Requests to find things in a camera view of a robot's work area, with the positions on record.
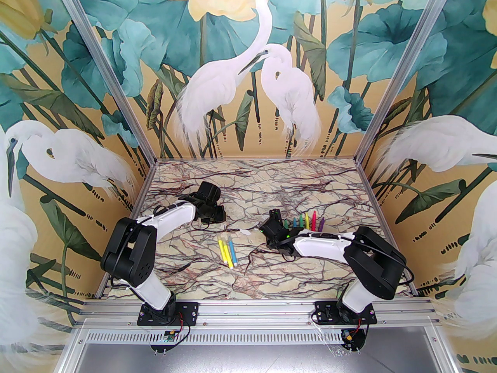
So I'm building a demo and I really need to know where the aluminium table edge rail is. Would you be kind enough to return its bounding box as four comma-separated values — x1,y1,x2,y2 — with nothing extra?
95,161,158,300
355,161,422,298
155,158,360,164

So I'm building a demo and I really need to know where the aluminium frame post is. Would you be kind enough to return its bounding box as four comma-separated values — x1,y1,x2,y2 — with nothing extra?
354,0,462,164
50,0,158,164

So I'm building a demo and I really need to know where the wide aluminium mounting rail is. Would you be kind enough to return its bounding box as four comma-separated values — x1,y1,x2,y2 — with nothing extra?
76,301,443,327

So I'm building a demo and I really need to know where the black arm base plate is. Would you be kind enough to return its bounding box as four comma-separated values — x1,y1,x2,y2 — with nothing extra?
138,302,199,326
314,301,378,325

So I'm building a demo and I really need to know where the grey metal panel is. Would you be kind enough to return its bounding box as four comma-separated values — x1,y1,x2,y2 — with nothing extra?
58,342,441,373

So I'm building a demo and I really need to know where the clear acrylic bracket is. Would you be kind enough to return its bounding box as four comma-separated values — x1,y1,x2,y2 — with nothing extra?
315,323,366,358

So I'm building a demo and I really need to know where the red black power wire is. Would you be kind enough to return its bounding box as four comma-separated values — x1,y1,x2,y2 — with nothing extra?
348,317,368,339
173,312,191,343

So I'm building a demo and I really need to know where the perforated metal strip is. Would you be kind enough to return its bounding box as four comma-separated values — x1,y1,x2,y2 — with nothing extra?
76,328,431,345

